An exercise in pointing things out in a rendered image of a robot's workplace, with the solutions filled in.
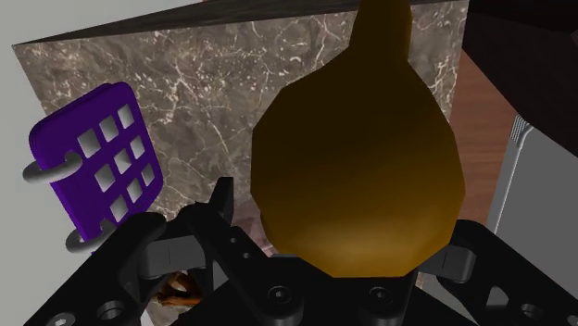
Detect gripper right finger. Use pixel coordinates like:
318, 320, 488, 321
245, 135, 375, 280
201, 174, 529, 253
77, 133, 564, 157
416, 219, 578, 326

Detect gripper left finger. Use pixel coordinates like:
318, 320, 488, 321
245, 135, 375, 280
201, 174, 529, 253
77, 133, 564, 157
23, 175, 305, 326

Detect grey box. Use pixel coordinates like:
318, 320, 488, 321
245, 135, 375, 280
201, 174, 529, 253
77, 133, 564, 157
484, 114, 578, 293

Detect small brown object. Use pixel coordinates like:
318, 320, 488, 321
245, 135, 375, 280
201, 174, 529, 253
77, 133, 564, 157
155, 270, 205, 309

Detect purple grid rack grey rings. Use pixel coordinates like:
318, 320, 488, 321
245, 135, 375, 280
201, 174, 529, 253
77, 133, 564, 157
22, 81, 165, 255

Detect brown pear-shaped vase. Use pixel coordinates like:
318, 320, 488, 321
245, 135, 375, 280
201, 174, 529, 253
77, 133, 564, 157
250, 0, 467, 279

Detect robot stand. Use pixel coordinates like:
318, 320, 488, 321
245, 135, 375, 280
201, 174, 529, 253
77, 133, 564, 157
461, 0, 578, 159

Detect brown marble table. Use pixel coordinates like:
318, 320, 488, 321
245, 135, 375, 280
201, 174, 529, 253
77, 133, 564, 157
11, 0, 471, 326

